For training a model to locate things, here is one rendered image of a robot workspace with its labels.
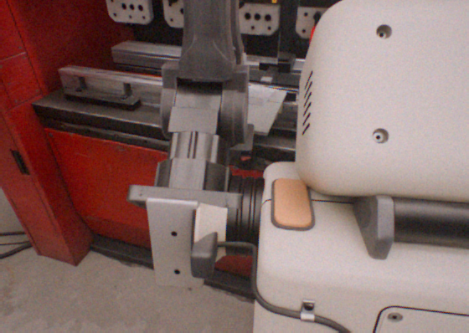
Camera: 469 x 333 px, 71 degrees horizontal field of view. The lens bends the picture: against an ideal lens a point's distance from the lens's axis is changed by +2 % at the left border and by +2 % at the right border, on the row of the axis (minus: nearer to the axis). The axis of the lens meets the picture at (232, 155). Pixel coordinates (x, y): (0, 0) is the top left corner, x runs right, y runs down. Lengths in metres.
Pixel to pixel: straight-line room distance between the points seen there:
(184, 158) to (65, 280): 1.61
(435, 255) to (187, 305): 1.45
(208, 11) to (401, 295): 0.31
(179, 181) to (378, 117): 0.19
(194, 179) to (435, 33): 0.23
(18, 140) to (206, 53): 1.17
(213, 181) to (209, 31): 0.16
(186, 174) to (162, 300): 1.39
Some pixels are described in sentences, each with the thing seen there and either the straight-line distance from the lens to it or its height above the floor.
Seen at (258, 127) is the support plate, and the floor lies 1.00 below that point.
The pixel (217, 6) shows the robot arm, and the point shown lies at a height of 1.36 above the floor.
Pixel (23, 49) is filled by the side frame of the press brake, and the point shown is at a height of 1.06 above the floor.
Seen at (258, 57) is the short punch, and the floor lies 1.10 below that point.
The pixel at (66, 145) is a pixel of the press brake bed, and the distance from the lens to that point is 1.48.
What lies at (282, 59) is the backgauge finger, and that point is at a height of 1.03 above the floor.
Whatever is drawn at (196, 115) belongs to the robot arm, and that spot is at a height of 1.26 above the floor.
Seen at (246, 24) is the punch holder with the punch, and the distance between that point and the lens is 1.00.
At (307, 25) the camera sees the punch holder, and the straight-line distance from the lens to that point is 0.97.
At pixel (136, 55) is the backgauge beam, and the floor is 0.96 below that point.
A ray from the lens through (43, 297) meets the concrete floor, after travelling 1.89.
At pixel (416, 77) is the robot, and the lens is 0.25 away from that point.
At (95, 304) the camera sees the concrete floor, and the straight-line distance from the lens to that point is 1.77.
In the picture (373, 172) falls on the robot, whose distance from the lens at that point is 0.23.
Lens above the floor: 1.43
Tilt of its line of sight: 35 degrees down
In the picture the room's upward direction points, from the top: straight up
